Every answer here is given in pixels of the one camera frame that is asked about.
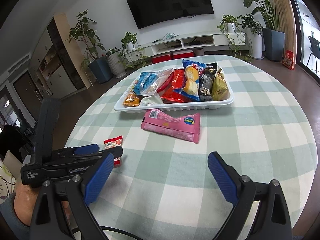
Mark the large red chip bag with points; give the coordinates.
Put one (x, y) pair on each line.
(167, 93)

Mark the white plastic tray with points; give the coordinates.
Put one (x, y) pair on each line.
(167, 106)

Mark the orange cartoon snack packet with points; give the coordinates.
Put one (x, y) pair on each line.
(132, 100)

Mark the large leaf plant blue pot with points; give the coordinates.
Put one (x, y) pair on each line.
(274, 38)

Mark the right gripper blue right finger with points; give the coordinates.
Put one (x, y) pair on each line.
(223, 177)

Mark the black wall television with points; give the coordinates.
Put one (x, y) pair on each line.
(150, 12)

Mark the trailing plant on console right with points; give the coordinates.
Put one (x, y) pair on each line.
(236, 39)

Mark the plant in tall white pot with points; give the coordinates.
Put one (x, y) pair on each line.
(254, 35)

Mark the gold snack packet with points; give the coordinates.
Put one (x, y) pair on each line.
(220, 88)

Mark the plant in white ribbed pot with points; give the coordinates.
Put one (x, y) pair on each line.
(114, 63)

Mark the red bag on floor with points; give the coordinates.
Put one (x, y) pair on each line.
(289, 60)

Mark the black snack packet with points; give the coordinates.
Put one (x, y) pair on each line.
(206, 82)

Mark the clear orange cat packet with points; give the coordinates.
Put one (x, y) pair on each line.
(161, 78)

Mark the pale green snack bag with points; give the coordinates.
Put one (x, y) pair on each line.
(155, 99)

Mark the white tv console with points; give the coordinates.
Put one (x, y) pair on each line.
(209, 41)

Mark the tall plant in blue pot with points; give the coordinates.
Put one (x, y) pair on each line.
(93, 61)

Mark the left red storage box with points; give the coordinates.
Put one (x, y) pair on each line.
(161, 58)

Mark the trailing plant on console left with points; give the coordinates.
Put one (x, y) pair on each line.
(131, 54)

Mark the pink wafer packet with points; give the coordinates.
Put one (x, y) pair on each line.
(185, 127)

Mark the trailing plant on console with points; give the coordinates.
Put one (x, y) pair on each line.
(236, 39)
(131, 54)

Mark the black balcony chair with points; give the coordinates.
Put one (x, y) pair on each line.
(315, 50)

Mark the person's left hand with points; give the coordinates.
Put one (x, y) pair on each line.
(24, 202)

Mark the right red storage box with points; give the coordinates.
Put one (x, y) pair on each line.
(183, 54)

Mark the small dark red packet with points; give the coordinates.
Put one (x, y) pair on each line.
(178, 79)

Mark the blue cake packet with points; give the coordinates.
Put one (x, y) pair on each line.
(192, 72)

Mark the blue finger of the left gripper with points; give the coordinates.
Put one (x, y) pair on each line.
(117, 151)
(85, 150)

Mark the blue snack bag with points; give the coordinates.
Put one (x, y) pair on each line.
(145, 80)

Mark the small grey pot under console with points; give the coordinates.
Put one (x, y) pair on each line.
(199, 52)

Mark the small red white candy packet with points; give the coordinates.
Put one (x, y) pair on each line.
(113, 142)

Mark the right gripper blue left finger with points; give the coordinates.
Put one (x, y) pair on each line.
(96, 177)

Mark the red storage box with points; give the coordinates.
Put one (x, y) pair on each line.
(161, 58)
(183, 54)

